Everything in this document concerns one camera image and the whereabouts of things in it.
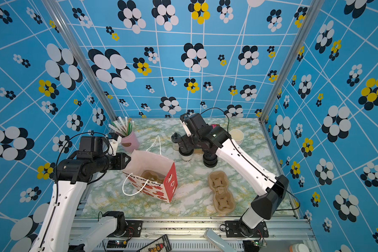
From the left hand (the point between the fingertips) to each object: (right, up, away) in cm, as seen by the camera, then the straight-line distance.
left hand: (127, 157), depth 70 cm
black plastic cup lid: (+28, 0, +19) cm, 34 cm away
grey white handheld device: (+41, -36, -2) cm, 55 cm away
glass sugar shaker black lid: (+19, +8, +26) cm, 33 cm away
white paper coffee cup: (+26, -5, +24) cm, 36 cm away
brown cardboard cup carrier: (+8, -13, +16) cm, 22 cm away
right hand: (+28, +9, +4) cm, 30 cm away
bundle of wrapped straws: (-14, +13, +27) cm, 33 cm away
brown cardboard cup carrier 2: (+46, -24, +10) cm, 52 cm away
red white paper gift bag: (+4, -3, +7) cm, 9 cm away
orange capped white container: (+73, -36, -7) cm, 81 cm away
